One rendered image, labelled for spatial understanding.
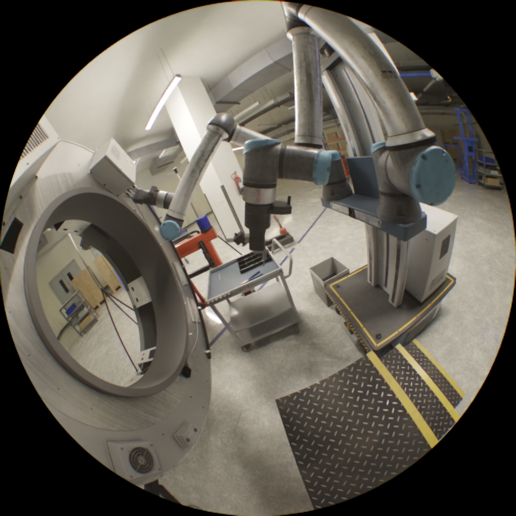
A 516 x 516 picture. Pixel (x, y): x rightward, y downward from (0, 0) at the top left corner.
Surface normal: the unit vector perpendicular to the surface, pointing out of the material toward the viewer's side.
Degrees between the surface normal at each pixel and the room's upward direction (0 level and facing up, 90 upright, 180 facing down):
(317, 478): 0
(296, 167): 100
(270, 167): 110
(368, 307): 0
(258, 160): 91
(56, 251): 90
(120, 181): 138
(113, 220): 132
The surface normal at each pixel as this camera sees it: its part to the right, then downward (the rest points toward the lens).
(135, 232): 0.32, 0.67
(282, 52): -0.58, 0.57
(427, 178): -0.21, 0.61
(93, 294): 0.73, 0.04
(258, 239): 0.04, 0.26
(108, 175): 0.40, 0.87
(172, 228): 0.31, 0.40
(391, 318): -0.36, -0.82
